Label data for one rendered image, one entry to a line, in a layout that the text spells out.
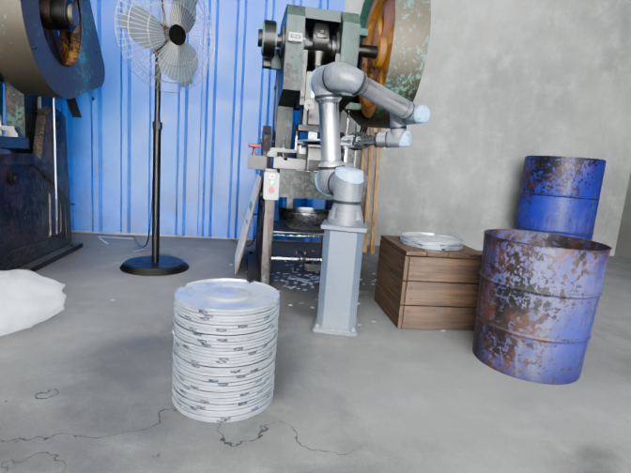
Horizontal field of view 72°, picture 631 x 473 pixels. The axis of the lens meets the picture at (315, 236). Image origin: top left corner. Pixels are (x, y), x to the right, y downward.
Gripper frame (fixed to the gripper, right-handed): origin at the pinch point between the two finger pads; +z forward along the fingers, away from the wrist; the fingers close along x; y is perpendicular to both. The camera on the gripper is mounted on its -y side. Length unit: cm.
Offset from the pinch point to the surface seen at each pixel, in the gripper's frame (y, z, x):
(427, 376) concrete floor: 58, -60, 86
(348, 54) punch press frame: -20, 6, -47
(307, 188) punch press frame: 0.2, 19.7, 23.2
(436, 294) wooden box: 13, -52, 68
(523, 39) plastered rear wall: -233, -64, -102
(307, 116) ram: -10.2, 25.6, -15.1
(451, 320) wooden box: 8, -58, 81
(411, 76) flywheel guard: -18.2, -29.1, -32.1
